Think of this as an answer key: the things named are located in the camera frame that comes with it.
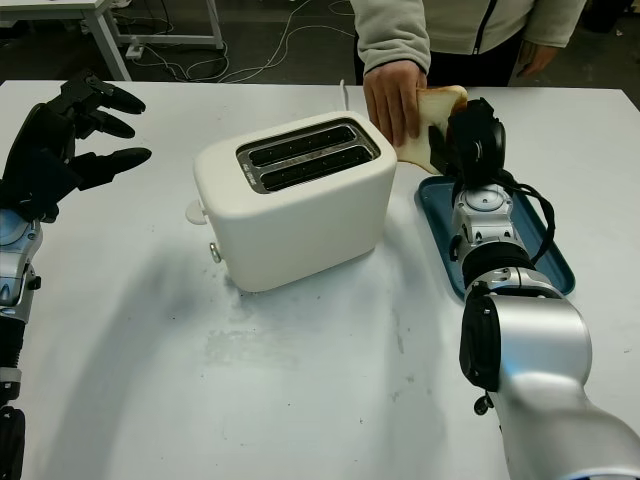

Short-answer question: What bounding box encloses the toast slice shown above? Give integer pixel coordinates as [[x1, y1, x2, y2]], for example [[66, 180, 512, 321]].
[[397, 84, 470, 176]]

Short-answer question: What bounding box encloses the person body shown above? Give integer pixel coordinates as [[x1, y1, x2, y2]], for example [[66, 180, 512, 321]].
[[427, 0, 526, 87]]

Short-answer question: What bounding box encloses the person's right forearm grey sleeve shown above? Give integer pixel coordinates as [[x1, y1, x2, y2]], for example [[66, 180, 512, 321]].
[[349, 0, 432, 77]]

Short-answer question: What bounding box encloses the long white floor cable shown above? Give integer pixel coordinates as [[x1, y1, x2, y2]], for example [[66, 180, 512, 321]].
[[219, 0, 354, 84]]

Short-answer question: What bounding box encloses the person's left hand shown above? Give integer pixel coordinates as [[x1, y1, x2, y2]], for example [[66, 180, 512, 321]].
[[517, 39, 557, 79]]

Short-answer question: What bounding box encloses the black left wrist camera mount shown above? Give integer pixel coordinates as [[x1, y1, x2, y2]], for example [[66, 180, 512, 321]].
[[27, 192, 62, 224]]

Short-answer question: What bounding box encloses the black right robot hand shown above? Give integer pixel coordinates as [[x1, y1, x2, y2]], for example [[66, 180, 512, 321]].
[[428, 97, 507, 184]]

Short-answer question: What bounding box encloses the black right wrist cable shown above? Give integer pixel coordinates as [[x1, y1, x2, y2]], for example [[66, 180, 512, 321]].
[[494, 167, 557, 266]]

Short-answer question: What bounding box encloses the blue plastic tray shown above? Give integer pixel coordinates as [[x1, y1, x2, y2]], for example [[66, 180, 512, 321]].
[[417, 174, 575, 302]]

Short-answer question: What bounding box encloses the person's right hand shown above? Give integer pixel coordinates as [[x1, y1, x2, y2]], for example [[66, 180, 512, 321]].
[[363, 62, 429, 147]]

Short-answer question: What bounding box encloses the white metal desk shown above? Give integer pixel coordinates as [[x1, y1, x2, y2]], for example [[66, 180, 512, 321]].
[[0, 0, 225, 81]]

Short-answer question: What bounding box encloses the person's left forearm grey sleeve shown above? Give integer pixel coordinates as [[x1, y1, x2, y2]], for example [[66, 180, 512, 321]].
[[519, 0, 589, 50]]

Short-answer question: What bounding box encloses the white two-slot toaster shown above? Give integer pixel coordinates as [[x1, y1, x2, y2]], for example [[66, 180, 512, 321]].
[[184, 110, 399, 294]]

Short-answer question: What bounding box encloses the looped white floor cable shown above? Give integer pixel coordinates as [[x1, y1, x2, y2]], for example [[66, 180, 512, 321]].
[[144, 47, 231, 81]]

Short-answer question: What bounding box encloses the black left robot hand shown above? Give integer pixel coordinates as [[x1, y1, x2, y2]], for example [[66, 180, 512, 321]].
[[0, 69, 153, 224]]

